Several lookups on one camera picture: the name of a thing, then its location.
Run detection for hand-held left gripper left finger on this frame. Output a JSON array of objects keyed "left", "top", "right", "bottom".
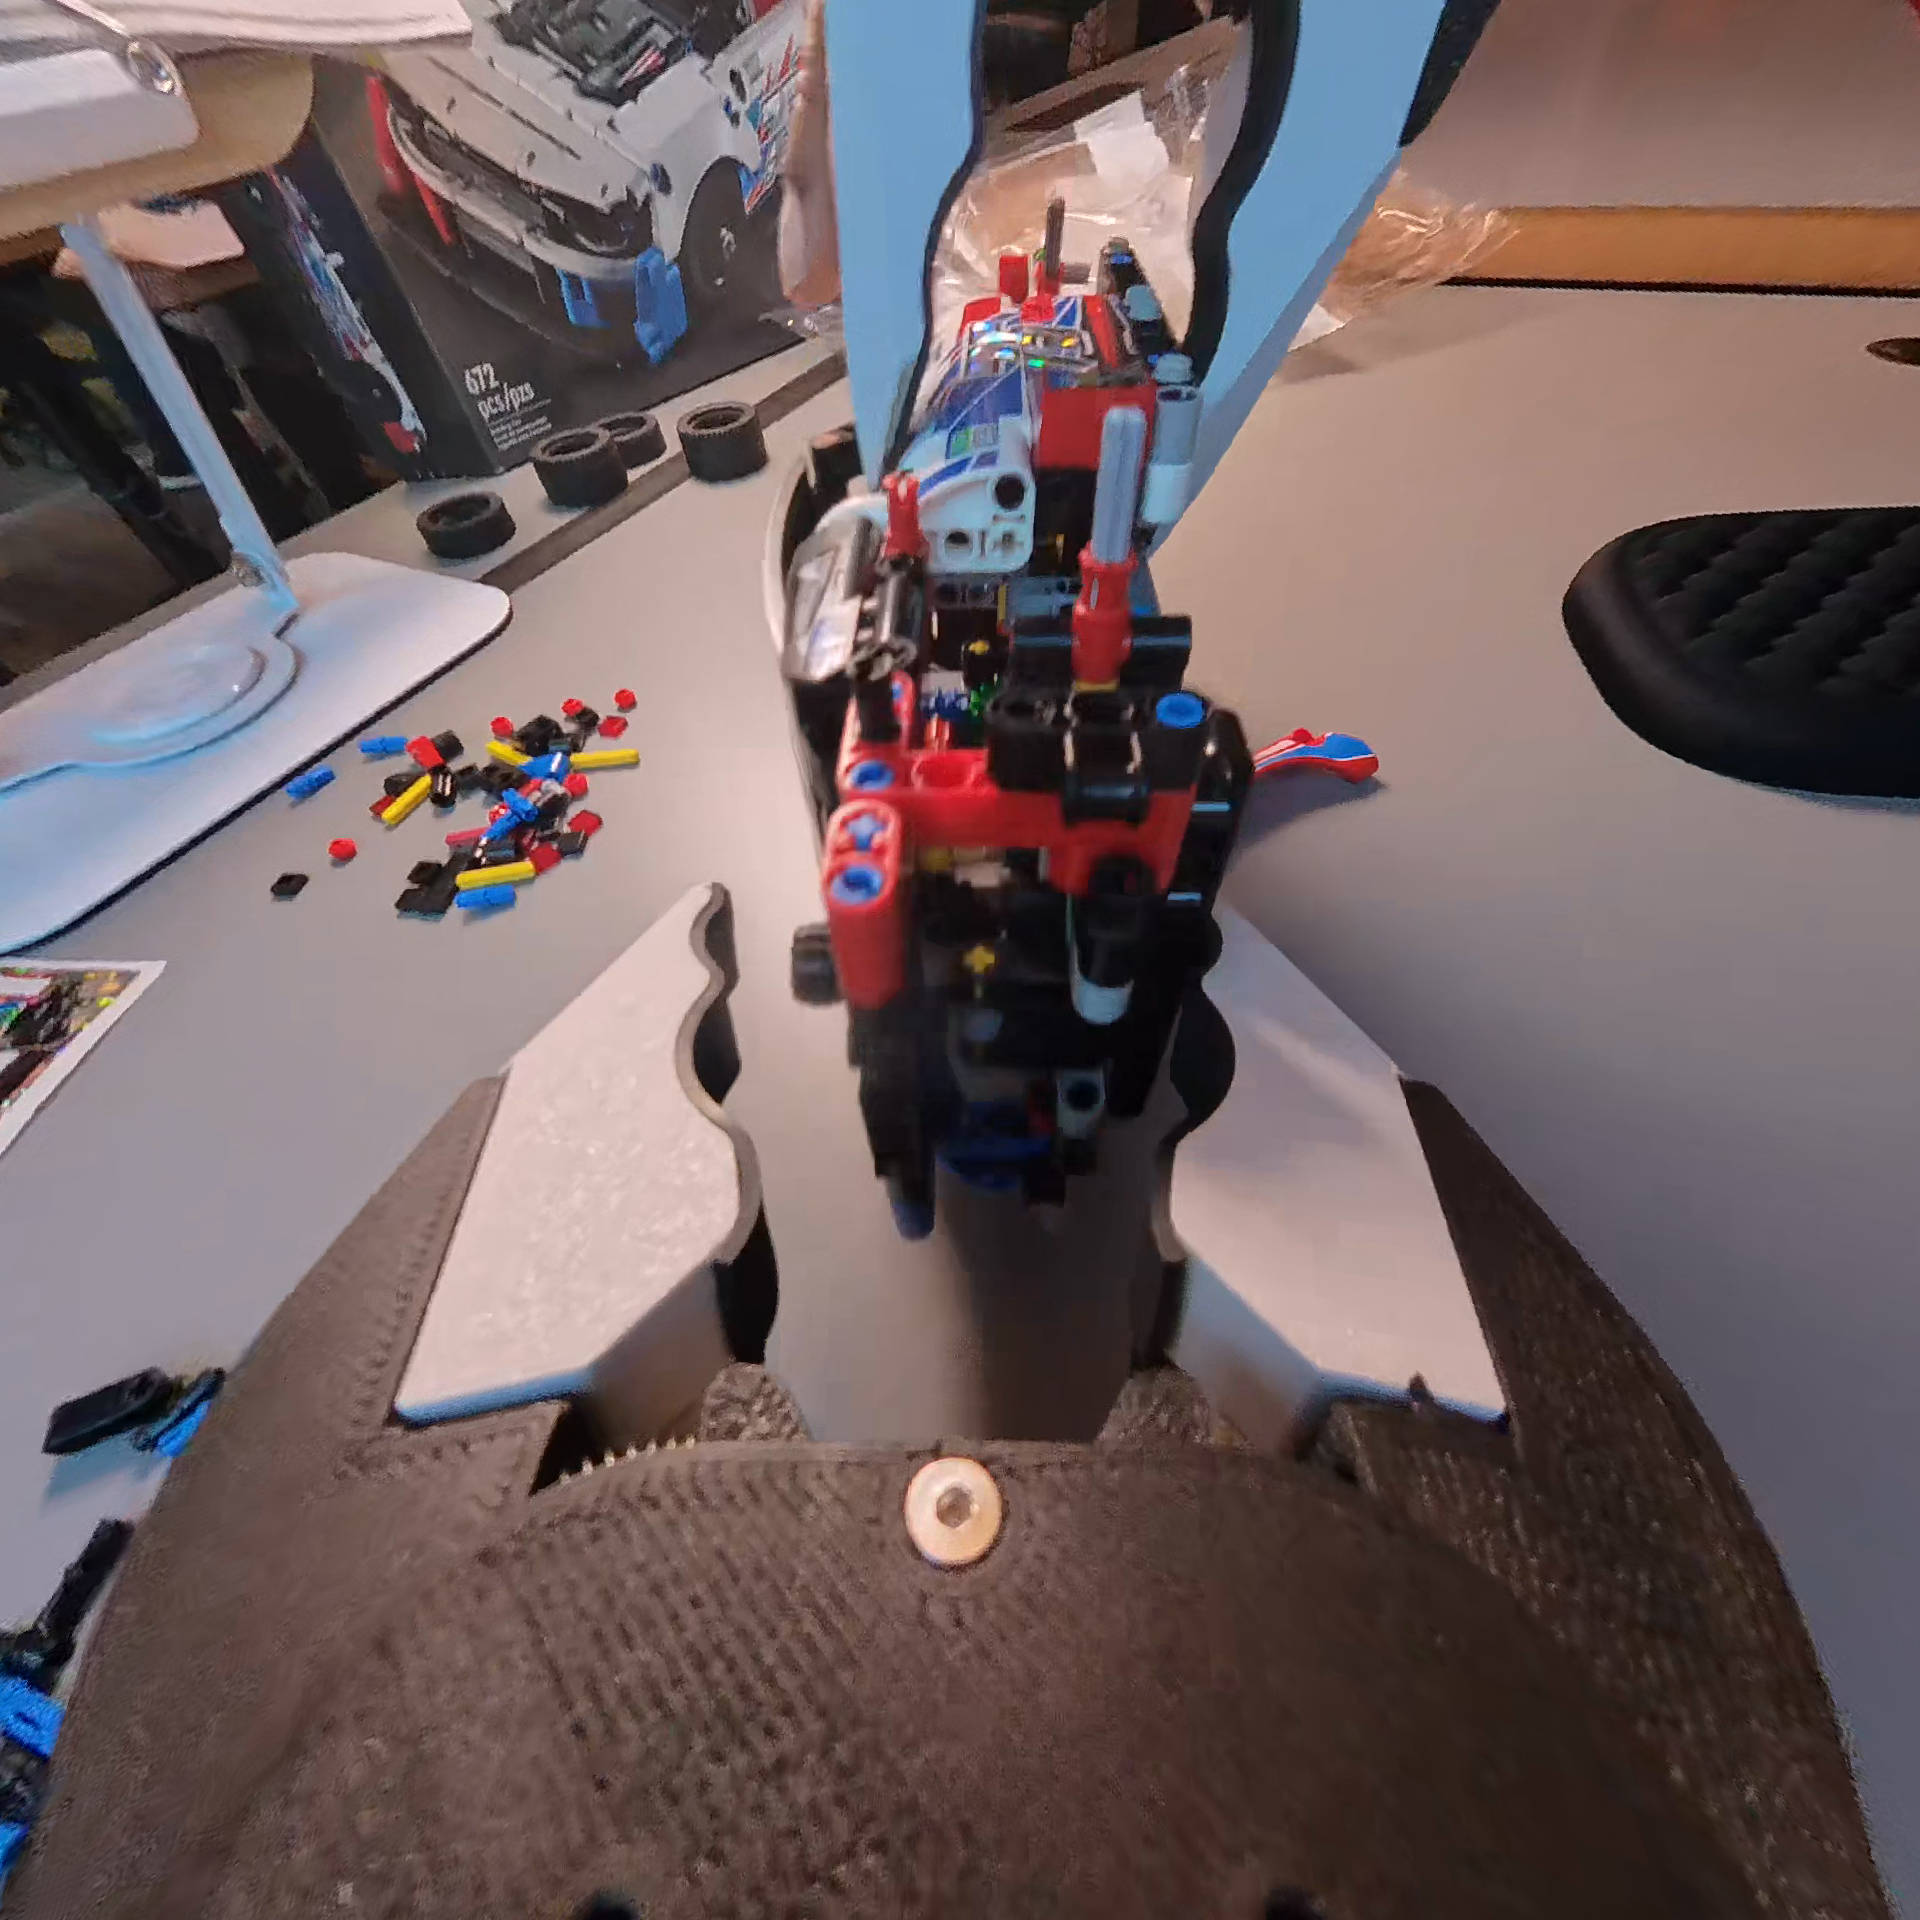
[{"left": 392, "top": 882, "right": 770, "bottom": 1433}]

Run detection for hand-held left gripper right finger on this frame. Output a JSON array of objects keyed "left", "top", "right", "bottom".
[{"left": 1157, "top": 913, "right": 1510, "bottom": 1453}]

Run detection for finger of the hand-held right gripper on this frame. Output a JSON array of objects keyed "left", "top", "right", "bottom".
[
  {"left": 821, "top": 0, "right": 997, "bottom": 513},
  {"left": 1143, "top": 0, "right": 1454, "bottom": 570}
]

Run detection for red curved lego fender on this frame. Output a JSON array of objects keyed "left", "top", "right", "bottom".
[{"left": 1250, "top": 727, "right": 1379, "bottom": 786}]

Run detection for lego race car model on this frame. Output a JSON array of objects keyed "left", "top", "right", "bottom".
[{"left": 762, "top": 194, "right": 1256, "bottom": 1239}]

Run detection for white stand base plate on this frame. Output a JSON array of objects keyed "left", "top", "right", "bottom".
[{"left": 0, "top": 41, "right": 514, "bottom": 958}]

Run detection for black lego set box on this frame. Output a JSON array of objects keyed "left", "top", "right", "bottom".
[{"left": 225, "top": 0, "right": 845, "bottom": 484}]

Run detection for blue lego pin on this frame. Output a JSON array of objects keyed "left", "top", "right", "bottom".
[{"left": 132, "top": 1366, "right": 229, "bottom": 1457}]

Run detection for pile of small lego pieces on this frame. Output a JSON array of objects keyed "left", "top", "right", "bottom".
[{"left": 270, "top": 686, "right": 643, "bottom": 920}]

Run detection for small black lego beam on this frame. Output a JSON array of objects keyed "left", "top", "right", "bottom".
[{"left": 41, "top": 1366, "right": 174, "bottom": 1457}]

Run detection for pile of lego pins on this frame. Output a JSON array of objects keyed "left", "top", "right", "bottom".
[{"left": 0, "top": 1516, "right": 139, "bottom": 1869}]

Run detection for clear plastic bags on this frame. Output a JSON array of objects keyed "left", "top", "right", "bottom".
[{"left": 770, "top": 27, "right": 1520, "bottom": 355}]

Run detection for brown cardboard sheet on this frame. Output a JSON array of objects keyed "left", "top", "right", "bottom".
[{"left": 1319, "top": 202, "right": 1920, "bottom": 295}]

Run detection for holographic sticker sheet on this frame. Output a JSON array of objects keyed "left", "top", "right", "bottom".
[{"left": 0, "top": 958, "right": 167, "bottom": 1161}]

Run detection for black mesh pad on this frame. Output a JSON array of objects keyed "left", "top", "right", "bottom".
[{"left": 1562, "top": 507, "right": 1920, "bottom": 798}]

